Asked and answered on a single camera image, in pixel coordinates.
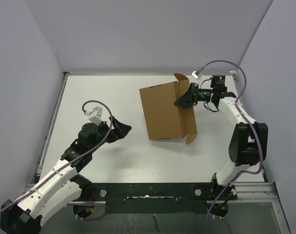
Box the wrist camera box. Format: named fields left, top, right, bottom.
left=84, top=106, right=103, bottom=126
left=191, top=70, right=203, bottom=84

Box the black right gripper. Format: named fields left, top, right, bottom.
left=174, top=83, right=214, bottom=107

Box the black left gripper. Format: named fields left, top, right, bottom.
left=90, top=116, right=131, bottom=153

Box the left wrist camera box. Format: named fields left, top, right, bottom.
left=84, top=106, right=103, bottom=126

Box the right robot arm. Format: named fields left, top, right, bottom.
left=174, top=75, right=268, bottom=199

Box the brown cardboard box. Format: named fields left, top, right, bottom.
left=139, top=73, right=198, bottom=144

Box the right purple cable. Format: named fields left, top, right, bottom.
left=198, top=59, right=264, bottom=234

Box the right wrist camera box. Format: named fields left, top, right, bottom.
left=191, top=70, right=203, bottom=84

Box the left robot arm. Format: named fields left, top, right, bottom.
left=0, top=117, right=132, bottom=234

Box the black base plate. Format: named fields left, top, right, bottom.
left=76, top=181, right=238, bottom=216

